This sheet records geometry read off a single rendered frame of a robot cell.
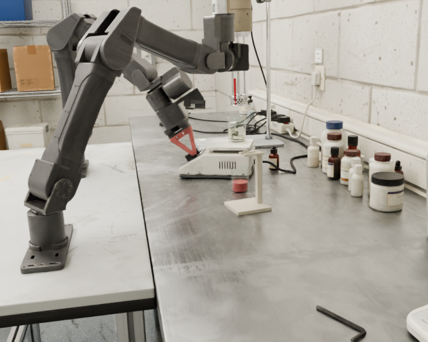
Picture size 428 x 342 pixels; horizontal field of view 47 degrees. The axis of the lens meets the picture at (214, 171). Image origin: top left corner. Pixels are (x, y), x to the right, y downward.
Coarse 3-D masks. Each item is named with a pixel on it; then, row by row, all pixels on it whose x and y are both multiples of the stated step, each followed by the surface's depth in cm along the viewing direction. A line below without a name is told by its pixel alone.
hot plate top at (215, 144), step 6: (210, 144) 137; (216, 144) 136; (222, 144) 136; (228, 144) 136; (234, 144) 136; (240, 144) 135; (246, 144) 135; (252, 144) 137; (210, 150) 133; (216, 150) 133; (222, 150) 132; (228, 150) 132; (234, 150) 132; (240, 150) 131; (246, 150) 131
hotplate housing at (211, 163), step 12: (204, 156) 133; (216, 156) 132; (228, 156) 132; (240, 156) 131; (252, 156) 135; (180, 168) 136; (192, 168) 135; (204, 168) 134; (216, 168) 133; (228, 168) 133; (252, 168) 136
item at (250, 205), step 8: (240, 152) 108; (248, 152) 106; (256, 152) 107; (256, 160) 108; (256, 168) 109; (256, 176) 109; (256, 184) 110; (256, 192) 110; (240, 200) 113; (248, 200) 113; (256, 200) 111; (232, 208) 108; (240, 208) 108; (248, 208) 107; (256, 208) 107; (264, 208) 107
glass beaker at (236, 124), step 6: (228, 120) 136; (234, 120) 135; (240, 120) 135; (228, 126) 137; (234, 126) 135; (240, 126) 135; (228, 132) 137; (234, 132) 136; (240, 132) 136; (228, 138) 138; (234, 138) 136; (240, 138) 136
